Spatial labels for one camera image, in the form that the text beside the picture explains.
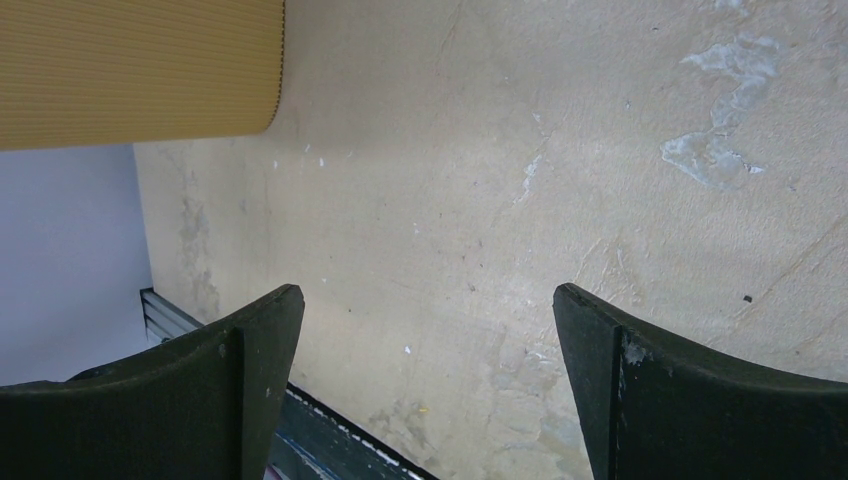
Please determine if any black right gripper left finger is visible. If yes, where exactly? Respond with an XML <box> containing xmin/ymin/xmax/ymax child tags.
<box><xmin>1</xmin><ymin>285</ymin><xmax>305</xmax><ymax>479</ymax></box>

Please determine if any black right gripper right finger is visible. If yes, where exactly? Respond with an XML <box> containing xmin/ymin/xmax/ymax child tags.
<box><xmin>553</xmin><ymin>283</ymin><xmax>847</xmax><ymax>479</ymax></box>

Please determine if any yellow plastic bin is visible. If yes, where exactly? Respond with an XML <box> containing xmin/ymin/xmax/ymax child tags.
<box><xmin>1</xmin><ymin>1</ymin><xmax>285</xmax><ymax>151</ymax></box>

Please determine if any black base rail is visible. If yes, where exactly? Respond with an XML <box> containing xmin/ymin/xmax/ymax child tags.
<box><xmin>264</xmin><ymin>384</ymin><xmax>434</xmax><ymax>480</ymax></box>

